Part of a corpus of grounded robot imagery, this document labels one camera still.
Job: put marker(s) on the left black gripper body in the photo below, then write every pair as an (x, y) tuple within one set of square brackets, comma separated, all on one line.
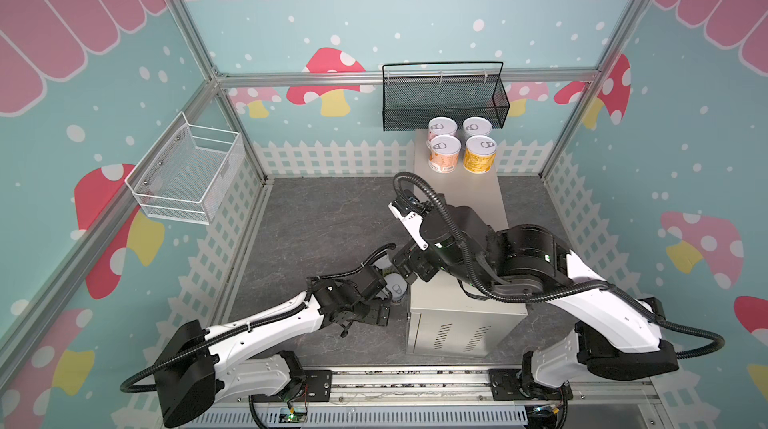
[(369, 312)]

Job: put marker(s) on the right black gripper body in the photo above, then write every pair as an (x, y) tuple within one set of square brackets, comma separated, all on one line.
[(417, 261)]

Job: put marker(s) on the yellow label can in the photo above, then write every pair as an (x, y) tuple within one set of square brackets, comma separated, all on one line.
[(480, 152)]

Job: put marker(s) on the pink label can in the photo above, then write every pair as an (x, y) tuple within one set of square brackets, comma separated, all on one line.
[(441, 126)]

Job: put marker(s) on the blue label can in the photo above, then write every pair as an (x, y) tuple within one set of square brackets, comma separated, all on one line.
[(475, 126)]

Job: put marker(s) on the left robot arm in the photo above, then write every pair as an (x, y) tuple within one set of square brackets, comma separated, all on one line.
[(201, 366)]

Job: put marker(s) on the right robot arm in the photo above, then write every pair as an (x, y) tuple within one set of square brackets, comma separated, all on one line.
[(617, 337)]

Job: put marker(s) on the beige metal cabinet counter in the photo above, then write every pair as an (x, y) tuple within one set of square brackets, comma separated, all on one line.
[(446, 319)]

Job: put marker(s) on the can beside cabinet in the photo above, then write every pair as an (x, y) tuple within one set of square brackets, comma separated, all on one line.
[(397, 287)]

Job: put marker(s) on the green circuit board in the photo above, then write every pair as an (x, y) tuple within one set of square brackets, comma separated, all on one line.
[(292, 416)]

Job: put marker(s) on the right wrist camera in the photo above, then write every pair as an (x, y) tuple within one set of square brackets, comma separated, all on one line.
[(411, 220)]

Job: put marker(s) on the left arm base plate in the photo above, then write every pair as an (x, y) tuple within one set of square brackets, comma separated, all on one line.
[(312, 386)]

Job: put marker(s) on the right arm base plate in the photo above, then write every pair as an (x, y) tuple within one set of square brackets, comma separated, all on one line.
[(519, 385)]

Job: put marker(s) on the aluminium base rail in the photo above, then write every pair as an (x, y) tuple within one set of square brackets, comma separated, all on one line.
[(447, 397)]

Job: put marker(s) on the black mesh wall basket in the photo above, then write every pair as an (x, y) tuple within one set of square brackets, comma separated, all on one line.
[(415, 93)]

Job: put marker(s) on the white wire wall basket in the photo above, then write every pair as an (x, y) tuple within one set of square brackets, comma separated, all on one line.
[(187, 173)]

